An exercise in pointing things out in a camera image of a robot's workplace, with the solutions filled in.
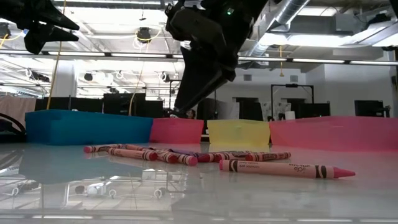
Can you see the small red plastic bin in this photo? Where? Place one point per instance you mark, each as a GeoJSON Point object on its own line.
{"type": "Point", "coordinates": [177, 130]}

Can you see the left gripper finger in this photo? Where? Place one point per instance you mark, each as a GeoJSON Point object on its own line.
{"type": "Point", "coordinates": [43, 36]}
{"type": "Point", "coordinates": [54, 20]}

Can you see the person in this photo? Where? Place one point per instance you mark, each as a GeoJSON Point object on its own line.
{"type": "Point", "coordinates": [191, 114]}

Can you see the long overhead light bar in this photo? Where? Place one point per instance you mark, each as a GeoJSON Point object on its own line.
{"type": "Point", "coordinates": [140, 55]}

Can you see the silver ventilation duct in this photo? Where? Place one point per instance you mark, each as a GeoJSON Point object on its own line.
{"type": "Point", "coordinates": [289, 12]}

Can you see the purple crayon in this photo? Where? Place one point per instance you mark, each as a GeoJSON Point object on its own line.
{"type": "Point", "coordinates": [194, 153]}

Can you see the pink crayon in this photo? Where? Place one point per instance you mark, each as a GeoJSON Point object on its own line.
{"type": "Point", "coordinates": [280, 169]}

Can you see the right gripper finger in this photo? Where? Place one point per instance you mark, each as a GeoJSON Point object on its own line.
{"type": "Point", "coordinates": [208, 81]}
{"type": "Point", "coordinates": [186, 77]}

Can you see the black partition panel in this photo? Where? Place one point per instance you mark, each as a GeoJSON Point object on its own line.
{"type": "Point", "coordinates": [68, 104]}

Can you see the black overhead camera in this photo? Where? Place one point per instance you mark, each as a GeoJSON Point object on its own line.
{"type": "Point", "coordinates": [144, 35]}

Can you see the red crayon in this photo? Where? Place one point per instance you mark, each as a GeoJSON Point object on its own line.
{"type": "Point", "coordinates": [270, 156]}
{"type": "Point", "coordinates": [99, 148]}
{"type": "Point", "coordinates": [205, 158]}
{"type": "Point", "coordinates": [169, 158]}
{"type": "Point", "coordinates": [230, 156]}
{"type": "Point", "coordinates": [133, 154]}
{"type": "Point", "coordinates": [188, 160]}

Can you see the blue plastic bin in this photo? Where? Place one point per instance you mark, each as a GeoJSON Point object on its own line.
{"type": "Point", "coordinates": [87, 127]}

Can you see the yellow plastic bin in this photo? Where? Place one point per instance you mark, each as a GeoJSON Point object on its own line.
{"type": "Point", "coordinates": [236, 132]}

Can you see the large pink plastic bin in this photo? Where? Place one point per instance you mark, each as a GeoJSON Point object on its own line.
{"type": "Point", "coordinates": [335, 133]}

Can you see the black monitor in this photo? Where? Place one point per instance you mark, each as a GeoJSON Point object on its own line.
{"type": "Point", "coordinates": [370, 109]}
{"type": "Point", "coordinates": [124, 104]}

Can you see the beige curtain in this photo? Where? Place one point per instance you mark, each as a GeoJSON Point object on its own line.
{"type": "Point", "coordinates": [15, 107]}

